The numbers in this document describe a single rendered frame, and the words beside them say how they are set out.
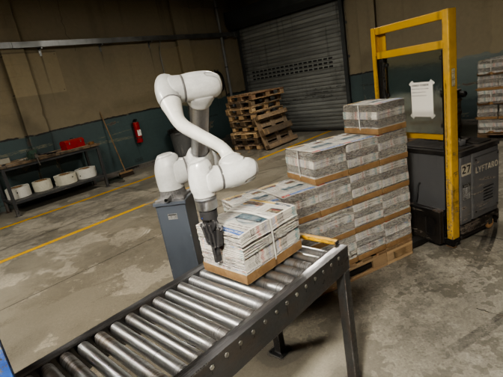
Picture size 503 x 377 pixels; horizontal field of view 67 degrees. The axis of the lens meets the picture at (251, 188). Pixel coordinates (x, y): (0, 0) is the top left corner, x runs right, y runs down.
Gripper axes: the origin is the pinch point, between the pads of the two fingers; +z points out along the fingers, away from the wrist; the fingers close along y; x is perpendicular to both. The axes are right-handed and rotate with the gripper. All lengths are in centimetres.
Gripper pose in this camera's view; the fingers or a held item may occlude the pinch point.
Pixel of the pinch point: (216, 253)
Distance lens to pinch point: 164.0
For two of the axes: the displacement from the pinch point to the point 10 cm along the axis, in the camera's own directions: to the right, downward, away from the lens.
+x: -6.6, 3.1, -6.8
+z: 1.6, 9.5, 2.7
